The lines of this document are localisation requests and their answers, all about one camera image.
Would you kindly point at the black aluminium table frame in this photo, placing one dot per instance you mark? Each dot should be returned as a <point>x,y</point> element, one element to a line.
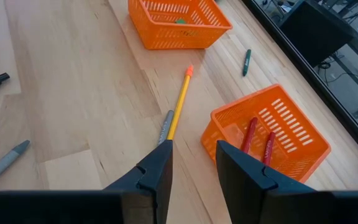
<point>322,85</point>

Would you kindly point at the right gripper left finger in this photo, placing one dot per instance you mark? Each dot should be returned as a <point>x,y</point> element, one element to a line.
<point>148,186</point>

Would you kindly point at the orange slotted plastic basket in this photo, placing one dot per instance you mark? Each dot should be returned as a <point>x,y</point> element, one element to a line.
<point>179,35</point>
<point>219,137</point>

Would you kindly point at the grey crayon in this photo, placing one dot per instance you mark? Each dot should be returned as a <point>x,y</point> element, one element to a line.
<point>166,127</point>
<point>2,163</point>

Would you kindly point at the yellow pencil with orange eraser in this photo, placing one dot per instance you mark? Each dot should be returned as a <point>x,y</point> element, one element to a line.
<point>180,99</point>

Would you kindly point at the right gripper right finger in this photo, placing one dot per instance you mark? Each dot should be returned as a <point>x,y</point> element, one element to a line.
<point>253,193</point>

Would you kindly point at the red crayon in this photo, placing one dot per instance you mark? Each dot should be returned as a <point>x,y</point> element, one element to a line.
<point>269,147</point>
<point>250,133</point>

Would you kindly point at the black monitor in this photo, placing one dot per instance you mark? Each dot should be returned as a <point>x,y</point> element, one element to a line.
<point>315,31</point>

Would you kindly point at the green eraser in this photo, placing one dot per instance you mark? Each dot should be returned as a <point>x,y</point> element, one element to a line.
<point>181,21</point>

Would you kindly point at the dark green crayon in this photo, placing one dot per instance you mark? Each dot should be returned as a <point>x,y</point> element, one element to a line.
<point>246,62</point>

